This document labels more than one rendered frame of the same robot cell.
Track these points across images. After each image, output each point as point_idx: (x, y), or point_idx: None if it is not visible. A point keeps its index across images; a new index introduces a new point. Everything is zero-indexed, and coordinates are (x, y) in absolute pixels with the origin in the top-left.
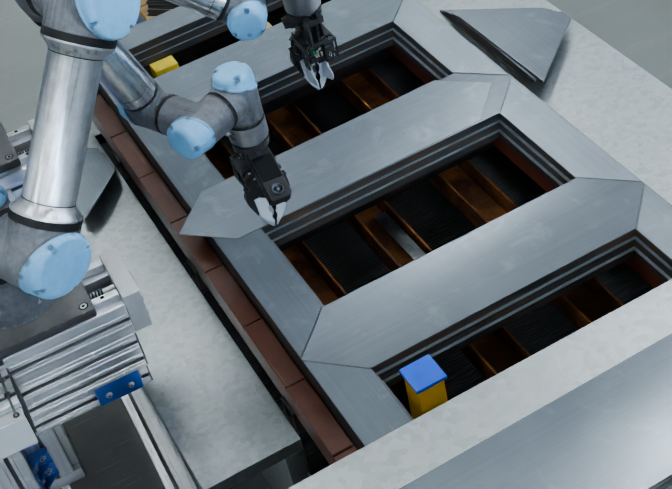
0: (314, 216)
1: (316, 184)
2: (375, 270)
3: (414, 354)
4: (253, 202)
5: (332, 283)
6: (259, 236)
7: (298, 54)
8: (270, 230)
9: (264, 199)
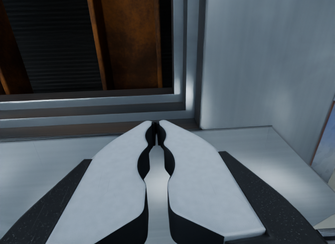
0: (50, 111)
1: (2, 191)
2: (58, 86)
3: None
4: (270, 220)
5: (98, 18)
6: (220, 101)
7: None
8: (171, 120)
9: (192, 211)
